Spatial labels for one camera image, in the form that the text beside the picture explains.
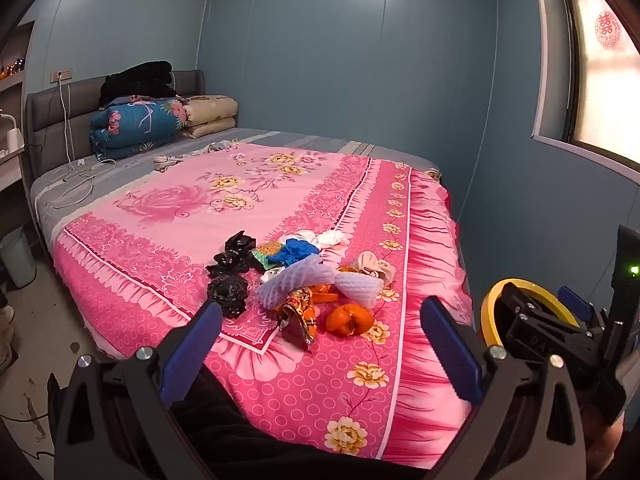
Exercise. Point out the crumpled pale cloth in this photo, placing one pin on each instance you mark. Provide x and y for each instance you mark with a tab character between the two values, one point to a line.
167	160

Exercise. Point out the black plastic bag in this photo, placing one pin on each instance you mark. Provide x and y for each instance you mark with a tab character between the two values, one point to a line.
227	295
232	255

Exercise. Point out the blue floral folded quilt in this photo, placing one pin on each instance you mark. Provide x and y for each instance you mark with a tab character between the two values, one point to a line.
135	120

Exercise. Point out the small orange peel pieces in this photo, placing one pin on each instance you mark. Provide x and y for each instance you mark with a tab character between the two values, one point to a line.
325	296

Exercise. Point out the pink floral blanket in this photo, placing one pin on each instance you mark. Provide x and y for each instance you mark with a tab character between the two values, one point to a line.
175	195

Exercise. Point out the green snack wrapper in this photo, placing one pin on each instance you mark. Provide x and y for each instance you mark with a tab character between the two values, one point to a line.
267	250

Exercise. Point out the white desk lamp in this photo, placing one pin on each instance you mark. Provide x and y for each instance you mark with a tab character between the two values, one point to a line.
12	137

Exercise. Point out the white tissue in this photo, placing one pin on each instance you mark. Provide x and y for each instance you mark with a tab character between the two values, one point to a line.
334	239
300	237

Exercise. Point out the pale green floor bin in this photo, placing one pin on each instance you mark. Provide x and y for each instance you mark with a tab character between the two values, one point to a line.
17	260

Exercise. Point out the red paper window decoration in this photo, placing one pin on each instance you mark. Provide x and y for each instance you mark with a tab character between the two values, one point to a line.
607	30

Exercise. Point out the window with grey frame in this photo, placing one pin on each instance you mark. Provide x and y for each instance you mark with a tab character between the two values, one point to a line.
605	85

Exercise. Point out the person's dark trousers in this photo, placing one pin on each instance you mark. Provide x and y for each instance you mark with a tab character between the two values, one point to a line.
225	435

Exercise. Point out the grey upholstered headboard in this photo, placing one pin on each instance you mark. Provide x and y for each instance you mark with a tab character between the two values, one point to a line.
50	110

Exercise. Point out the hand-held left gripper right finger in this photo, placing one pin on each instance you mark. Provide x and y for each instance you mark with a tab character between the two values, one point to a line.
452	350

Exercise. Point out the white wall socket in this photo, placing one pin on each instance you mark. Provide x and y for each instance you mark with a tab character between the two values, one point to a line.
62	75

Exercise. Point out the person's right hand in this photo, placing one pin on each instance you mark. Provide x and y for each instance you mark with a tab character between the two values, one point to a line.
602	440

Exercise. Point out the beige floral folded quilt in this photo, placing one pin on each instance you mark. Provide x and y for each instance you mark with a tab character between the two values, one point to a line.
210	110

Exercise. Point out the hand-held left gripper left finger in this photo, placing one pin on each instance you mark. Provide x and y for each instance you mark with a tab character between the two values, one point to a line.
192	355

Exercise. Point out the shiny colourful foil wrapper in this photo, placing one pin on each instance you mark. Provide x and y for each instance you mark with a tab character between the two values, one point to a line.
295	310

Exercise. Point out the black clothing pile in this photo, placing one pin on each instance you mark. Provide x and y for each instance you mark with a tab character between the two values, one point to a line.
135	80

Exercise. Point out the yellow-rimmed black waste bin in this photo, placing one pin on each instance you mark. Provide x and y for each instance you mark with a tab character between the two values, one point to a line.
492	305

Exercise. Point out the white wall shelf unit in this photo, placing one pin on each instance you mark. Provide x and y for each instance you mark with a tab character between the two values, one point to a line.
12	170

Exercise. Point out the row of small shelf ornaments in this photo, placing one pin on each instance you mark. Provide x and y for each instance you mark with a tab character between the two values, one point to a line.
12	67

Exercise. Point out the white foam fruit net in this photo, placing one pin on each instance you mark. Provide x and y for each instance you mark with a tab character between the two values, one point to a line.
360	287
295	282

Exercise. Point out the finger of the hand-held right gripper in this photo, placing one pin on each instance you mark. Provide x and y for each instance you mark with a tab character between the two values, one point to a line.
575	304
520	300

